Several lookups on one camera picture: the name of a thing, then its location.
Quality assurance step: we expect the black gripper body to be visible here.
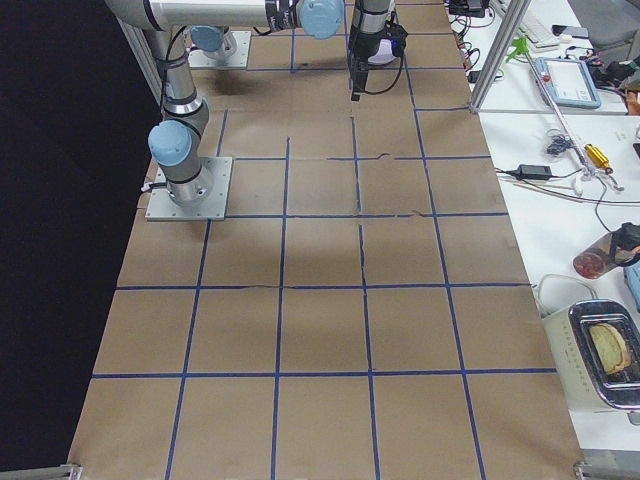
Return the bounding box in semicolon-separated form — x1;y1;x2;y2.
348;28;382;93

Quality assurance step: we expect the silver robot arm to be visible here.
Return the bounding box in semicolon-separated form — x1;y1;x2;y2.
190;25;237;60
106;1;391;119

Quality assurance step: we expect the lilac plate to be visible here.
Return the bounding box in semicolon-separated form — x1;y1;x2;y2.
368;39;397;67

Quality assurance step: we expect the long metal rod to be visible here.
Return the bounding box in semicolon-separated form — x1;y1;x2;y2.
522;51;624;193

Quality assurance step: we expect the white keyboard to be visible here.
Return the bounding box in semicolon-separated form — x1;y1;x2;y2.
489;0;560;51

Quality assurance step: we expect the black power adapter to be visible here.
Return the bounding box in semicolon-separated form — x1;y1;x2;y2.
516;164;553;181

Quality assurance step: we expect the blue teach pendant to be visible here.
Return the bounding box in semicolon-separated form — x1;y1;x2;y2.
534;57;601;109

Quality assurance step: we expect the yellow tool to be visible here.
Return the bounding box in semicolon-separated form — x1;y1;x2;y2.
584;144;613;174

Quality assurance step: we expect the white toaster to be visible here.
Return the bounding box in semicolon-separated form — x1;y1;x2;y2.
543;299;639;415

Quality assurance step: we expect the toast slice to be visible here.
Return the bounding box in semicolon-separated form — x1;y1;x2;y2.
589;323;631;375

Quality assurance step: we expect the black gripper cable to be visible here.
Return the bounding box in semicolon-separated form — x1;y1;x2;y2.
364;14;410;96

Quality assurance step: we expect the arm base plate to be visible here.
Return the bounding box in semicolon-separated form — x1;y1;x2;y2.
189;31;251;70
146;157;233;221

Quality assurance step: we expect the aluminium frame post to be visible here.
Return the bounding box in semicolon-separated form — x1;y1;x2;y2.
469;0;530;113

